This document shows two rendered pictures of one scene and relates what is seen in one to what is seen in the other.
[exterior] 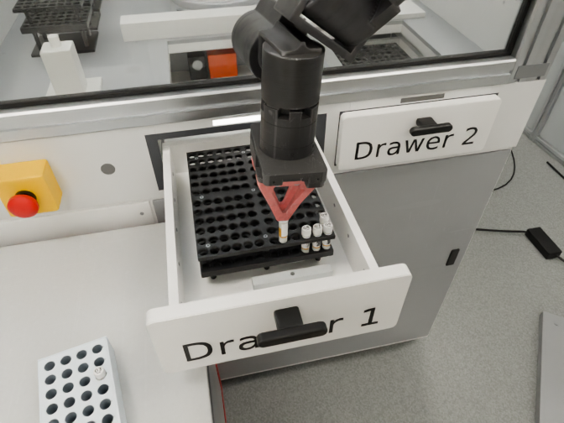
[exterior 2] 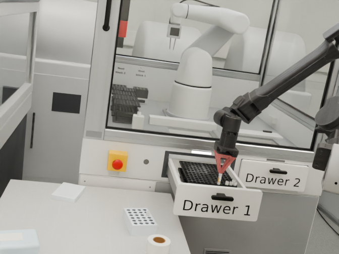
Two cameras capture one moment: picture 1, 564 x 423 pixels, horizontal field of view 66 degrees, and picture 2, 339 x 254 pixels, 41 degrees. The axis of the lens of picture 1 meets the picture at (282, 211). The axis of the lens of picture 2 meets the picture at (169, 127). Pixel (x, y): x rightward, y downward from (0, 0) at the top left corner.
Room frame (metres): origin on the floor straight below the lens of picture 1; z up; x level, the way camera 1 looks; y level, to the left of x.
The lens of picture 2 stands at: (-1.14, 0.13, 1.46)
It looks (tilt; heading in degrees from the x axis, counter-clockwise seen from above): 14 degrees down; 3
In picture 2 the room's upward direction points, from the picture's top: 9 degrees clockwise
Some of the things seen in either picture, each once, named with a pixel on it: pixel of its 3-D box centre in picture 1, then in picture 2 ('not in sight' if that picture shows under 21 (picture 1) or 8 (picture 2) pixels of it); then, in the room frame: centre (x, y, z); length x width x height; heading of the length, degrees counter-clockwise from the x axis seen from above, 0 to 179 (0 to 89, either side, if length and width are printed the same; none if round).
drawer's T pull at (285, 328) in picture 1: (289, 324); (221, 196); (0.25, -0.01, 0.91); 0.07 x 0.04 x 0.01; 103
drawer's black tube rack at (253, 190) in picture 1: (253, 206); (205, 180); (0.47, 0.04, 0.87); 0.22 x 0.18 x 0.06; 13
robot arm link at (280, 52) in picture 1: (289, 70); (231, 123); (0.39, -0.01, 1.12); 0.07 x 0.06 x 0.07; 23
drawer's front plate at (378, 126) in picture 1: (416, 133); (273, 175); (0.65, -0.24, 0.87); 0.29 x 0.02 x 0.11; 103
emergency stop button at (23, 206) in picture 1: (23, 204); (117, 164); (0.47, 0.38, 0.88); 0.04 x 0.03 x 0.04; 103
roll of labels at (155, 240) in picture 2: not in sight; (158, 246); (0.08, 0.17, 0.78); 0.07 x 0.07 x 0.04
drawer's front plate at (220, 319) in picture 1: (284, 319); (218, 202); (0.27, 0.00, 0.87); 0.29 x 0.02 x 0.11; 103
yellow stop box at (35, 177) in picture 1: (28, 189); (117, 161); (0.50, 0.39, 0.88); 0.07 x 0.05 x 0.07; 103
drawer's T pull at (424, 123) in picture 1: (427, 125); (277, 171); (0.63, -0.25, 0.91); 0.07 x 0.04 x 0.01; 103
